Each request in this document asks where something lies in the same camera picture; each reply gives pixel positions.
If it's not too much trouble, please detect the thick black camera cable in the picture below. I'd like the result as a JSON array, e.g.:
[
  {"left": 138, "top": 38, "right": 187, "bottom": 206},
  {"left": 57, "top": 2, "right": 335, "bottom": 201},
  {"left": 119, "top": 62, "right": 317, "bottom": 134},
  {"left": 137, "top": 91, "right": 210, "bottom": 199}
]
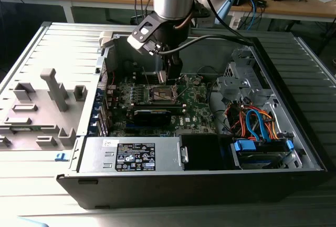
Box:
[{"left": 154, "top": 34, "right": 254, "bottom": 56}]

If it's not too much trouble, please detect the hard disk in blue carrier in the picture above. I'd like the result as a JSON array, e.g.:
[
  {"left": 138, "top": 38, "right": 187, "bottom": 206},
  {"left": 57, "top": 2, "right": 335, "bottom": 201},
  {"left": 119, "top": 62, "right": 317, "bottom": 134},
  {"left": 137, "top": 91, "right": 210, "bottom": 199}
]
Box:
[{"left": 230, "top": 132, "right": 295, "bottom": 170}]

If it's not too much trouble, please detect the pale blue object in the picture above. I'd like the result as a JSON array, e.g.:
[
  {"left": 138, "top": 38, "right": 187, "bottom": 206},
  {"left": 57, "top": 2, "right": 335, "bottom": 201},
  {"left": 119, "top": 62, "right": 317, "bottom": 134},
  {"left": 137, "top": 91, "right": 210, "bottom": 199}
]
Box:
[{"left": 15, "top": 215, "right": 50, "bottom": 227}]

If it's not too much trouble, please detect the black PC case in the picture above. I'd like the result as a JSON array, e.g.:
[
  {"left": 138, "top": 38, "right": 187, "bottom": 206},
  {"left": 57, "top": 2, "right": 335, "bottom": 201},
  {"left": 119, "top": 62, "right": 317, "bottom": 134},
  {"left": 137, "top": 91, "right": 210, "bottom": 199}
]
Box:
[{"left": 56, "top": 28, "right": 329, "bottom": 210}]

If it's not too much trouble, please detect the silver metal drive cage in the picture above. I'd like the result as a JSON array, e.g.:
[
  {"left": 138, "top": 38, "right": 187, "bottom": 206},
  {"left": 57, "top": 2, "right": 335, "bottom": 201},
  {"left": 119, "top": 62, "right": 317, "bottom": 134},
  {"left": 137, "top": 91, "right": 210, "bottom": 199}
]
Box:
[{"left": 216, "top": 47, "right": 274, "bottom": 107}]

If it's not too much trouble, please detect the metal locking lever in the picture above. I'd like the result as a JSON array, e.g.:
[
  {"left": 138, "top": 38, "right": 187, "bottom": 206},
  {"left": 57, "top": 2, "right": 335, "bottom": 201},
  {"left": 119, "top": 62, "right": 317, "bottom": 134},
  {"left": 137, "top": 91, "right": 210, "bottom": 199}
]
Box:
[{"left": 142, "top": 66, "right": 152, "bottom": 92}]

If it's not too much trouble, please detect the metal socket cover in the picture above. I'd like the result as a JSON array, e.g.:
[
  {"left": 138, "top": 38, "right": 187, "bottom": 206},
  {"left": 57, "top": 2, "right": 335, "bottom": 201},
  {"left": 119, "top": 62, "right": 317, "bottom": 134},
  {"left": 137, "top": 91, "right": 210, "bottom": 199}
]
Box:
[{"left": 173, "top": 74, "right": 190, "bottom": 101}]

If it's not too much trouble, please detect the green motherboard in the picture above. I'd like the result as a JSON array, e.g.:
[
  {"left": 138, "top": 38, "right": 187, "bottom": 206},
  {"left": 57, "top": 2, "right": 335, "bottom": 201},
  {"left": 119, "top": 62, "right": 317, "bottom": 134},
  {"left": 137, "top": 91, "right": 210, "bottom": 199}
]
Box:
[{"left": 104, "top": 73, "right": 220, "bottom": 137}]

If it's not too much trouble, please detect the blue cable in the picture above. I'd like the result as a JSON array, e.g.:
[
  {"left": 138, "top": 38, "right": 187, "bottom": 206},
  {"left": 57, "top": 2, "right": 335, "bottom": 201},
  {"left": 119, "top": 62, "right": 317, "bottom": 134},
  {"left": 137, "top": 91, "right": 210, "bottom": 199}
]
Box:
[{"left": 247, "top": 0, "right": 260, "bottom": 30}]

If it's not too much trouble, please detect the CPU socket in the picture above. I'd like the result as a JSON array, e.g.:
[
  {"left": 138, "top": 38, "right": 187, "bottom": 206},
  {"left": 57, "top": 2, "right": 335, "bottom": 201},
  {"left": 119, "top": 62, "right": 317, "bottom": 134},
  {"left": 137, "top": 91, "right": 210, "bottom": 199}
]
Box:
[{"left": 147, "top": 82, "right": 181, "bottom": 105}]

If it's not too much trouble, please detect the orange wire bundle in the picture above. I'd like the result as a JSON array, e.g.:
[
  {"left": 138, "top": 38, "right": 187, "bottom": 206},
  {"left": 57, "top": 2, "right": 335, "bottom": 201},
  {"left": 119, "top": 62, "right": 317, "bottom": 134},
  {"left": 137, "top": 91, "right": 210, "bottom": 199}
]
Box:
[{"left": 225, "top": 102, "right": 282, "bottom": 140}]

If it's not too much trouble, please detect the grey plastic case latch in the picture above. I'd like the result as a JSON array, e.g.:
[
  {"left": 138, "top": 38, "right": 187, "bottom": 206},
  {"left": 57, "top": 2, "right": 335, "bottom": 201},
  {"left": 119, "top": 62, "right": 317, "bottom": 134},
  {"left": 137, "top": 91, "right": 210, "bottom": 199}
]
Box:
[{"left": 99, "top": 30, "right": 117, "bottom": 48}]

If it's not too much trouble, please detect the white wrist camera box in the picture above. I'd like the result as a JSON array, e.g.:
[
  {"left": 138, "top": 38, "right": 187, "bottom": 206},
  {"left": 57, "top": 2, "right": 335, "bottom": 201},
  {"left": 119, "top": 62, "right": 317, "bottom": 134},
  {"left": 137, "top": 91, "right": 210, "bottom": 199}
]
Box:
[{"left": 127, "top": 13, "right": 161, "bottom": 56}]

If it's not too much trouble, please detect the blue flat wire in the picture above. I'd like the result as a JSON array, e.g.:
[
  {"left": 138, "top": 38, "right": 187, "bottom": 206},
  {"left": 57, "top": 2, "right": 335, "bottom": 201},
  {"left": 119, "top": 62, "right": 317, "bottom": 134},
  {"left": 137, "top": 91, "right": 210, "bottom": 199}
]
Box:
[{"left": 245, "top": 107, "right": 272, "bottom": 143}]

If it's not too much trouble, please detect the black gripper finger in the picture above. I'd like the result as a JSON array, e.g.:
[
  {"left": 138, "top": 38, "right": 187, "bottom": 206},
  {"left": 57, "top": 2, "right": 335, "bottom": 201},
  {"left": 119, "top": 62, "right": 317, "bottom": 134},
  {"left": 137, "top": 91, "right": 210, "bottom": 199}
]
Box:
[{"left": 164, "top": 55, "right": 184, "bottom": 86}]

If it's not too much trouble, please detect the black graphics card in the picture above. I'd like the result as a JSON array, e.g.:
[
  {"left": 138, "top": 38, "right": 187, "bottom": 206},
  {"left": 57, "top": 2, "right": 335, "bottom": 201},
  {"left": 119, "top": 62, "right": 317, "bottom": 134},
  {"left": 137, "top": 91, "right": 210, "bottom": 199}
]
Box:
[{"left": 132, "top": 108, "right": 173, "bottom": 128}]

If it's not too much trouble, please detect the silver CPU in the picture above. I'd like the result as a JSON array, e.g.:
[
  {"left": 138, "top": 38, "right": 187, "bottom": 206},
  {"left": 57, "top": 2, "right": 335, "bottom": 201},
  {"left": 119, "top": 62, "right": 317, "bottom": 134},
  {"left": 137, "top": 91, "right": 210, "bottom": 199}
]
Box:
[{"left": 156, "top": 69, "right": 169, "bottom": 85}]

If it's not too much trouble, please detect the silver power supply unit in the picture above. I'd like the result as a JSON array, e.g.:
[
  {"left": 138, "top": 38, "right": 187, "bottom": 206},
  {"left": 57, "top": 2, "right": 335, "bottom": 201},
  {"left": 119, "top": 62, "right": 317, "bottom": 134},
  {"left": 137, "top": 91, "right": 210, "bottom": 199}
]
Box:
[{"left": 78, "top": 136, "right": 185, "bottom": 173}]

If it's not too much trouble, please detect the blue expansion card retainer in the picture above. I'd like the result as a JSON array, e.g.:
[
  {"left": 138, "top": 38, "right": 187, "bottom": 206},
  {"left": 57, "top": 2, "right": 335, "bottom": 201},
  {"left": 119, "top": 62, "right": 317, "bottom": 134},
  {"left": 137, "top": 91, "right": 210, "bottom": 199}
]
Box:
[{"left": 88, "top": 87, "right": 103, "bottom": 136}]

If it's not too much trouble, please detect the grey parts rack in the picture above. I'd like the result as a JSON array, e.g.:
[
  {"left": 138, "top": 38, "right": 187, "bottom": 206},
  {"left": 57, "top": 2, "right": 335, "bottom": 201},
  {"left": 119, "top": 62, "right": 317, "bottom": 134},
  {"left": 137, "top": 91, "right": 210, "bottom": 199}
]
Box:
[{"left": 0, "top": 68, "right": 89, "bottom": 151}]

